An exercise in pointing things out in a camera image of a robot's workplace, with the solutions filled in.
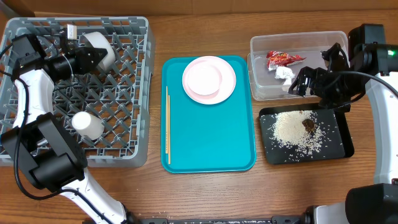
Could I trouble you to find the white tissue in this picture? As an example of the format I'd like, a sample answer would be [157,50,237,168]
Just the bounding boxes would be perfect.
[275,66,295,92]

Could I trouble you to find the clear plastic waste bin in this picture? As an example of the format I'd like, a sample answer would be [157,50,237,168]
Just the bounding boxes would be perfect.
[248,31,348,101]

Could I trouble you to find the large white plate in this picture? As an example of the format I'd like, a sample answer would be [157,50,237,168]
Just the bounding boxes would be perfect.
[182,56,236,105]

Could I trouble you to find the white cup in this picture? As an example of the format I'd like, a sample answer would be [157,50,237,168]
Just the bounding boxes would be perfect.
[72,111,104,140]

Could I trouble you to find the small pink bowl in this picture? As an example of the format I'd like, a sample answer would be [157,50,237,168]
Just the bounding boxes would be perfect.
[185,63,222,96]

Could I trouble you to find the black food waste tray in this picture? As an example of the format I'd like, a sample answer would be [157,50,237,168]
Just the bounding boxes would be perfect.
[259,103,354,165]

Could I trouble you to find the grey shallow bowl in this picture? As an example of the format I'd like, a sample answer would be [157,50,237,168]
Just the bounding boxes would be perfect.
[82,32,116,71]

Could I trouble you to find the white rice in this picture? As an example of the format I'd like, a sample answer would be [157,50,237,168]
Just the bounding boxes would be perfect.
[260,110,338,158]

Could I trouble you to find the brown food scrap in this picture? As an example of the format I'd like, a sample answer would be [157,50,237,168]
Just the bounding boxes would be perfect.
[302,119,315,133]

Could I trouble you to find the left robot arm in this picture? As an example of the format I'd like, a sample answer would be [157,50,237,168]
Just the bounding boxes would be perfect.
[1,32,135,223]

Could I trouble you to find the wooden chopstick right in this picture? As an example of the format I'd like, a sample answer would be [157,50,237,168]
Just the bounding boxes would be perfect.
[167,95,171,165]

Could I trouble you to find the grey plastic dish rack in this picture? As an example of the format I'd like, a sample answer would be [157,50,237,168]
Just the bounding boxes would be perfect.
[1,17,155,167]

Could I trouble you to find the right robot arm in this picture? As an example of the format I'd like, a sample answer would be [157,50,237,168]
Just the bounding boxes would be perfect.
[289,24,397,224]

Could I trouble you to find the teal serving tray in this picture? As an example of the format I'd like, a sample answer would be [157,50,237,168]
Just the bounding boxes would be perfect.
[160,55,256,174]

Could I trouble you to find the red snack wrapper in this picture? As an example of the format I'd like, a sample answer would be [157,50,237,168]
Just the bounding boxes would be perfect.
[266,50,306,71]

